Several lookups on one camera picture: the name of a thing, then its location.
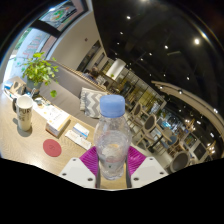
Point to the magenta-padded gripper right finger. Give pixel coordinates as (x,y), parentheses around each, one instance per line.
(136,161)

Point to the white round column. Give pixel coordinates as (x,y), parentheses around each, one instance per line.
(116,68)

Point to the flat round red coaster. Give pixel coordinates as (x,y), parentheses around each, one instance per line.
(52,148)

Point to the large window with stickers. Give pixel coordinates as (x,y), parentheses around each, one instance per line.
(66,11)

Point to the group of ceiling lights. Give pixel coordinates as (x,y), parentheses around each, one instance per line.
(196,41)

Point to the grey curved sofa bench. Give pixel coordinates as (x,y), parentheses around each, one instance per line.
(66,86)

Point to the white printed mug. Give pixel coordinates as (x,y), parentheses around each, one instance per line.
(25,113)

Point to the white printed leaflet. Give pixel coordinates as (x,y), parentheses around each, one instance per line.
(48,110)

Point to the brown kraft board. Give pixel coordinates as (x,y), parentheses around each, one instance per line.
(16,88)

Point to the white tissue box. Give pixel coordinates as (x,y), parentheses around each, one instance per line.
(56,123)

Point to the clear blue-capped water bottle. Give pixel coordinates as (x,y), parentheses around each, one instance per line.
(112,143)

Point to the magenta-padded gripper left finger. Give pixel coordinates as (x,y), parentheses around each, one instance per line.
(88,161)

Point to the green potted plant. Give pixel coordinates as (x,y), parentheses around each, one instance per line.
(38,71)

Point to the person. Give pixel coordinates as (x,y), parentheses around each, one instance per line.
(94,73)

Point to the grey white chevron pillow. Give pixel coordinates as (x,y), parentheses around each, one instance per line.
(90,101)

